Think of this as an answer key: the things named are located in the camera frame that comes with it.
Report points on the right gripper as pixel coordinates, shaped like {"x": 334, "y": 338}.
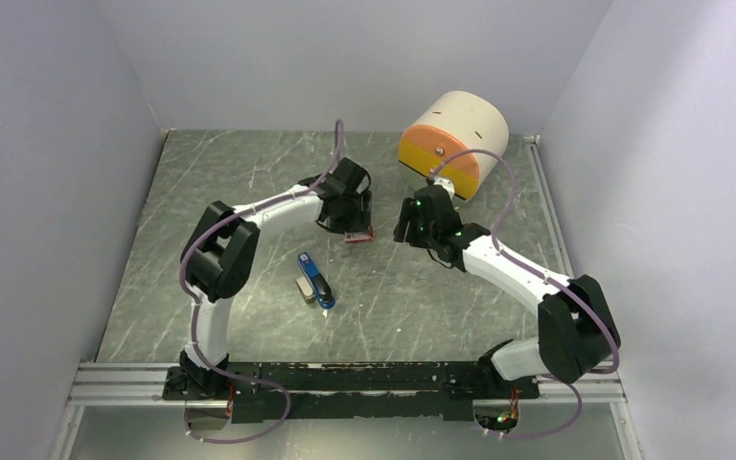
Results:
{"x": 409, "y": 213}

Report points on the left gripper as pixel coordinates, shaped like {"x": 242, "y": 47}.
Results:
{"x": 361, "y": 221}

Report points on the red white staple box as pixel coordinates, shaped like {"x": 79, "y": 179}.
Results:
{"x": 359, "y": 237}

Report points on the blue stapler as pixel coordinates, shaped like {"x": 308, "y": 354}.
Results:
{"x": 320, "y": 289}

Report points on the beige small stapler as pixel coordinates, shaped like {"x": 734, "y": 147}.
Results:
{"x": 305, "y": 290}

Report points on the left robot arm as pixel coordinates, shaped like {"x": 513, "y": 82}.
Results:
{"x": 217, "y": 262}

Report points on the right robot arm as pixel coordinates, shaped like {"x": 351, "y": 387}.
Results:
{"x": 576, "y": 331}

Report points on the cream round drawer cabinet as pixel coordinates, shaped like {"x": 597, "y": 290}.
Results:
{"x": 446, "y": 133}

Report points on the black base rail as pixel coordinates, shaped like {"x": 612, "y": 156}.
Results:
{"x": 445, "y": 389}

